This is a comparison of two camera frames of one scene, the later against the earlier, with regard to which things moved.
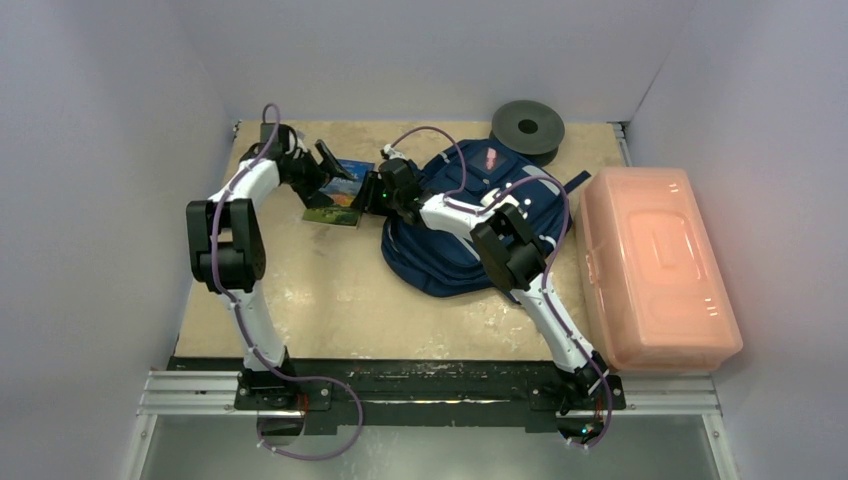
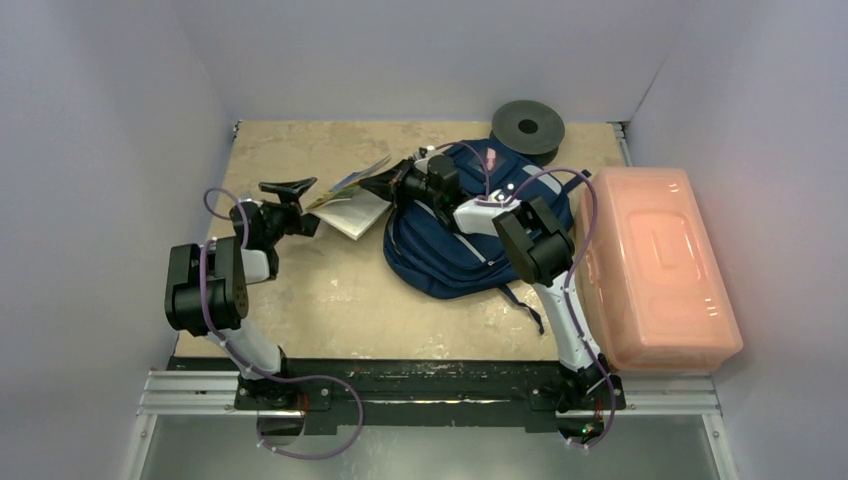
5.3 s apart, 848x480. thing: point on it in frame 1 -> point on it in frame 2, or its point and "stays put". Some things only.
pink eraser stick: [491, 155] stays put
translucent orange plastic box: [659, 291] stays put
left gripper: [320, 176] -> [290, 194]
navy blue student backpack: [441, 259] stays put
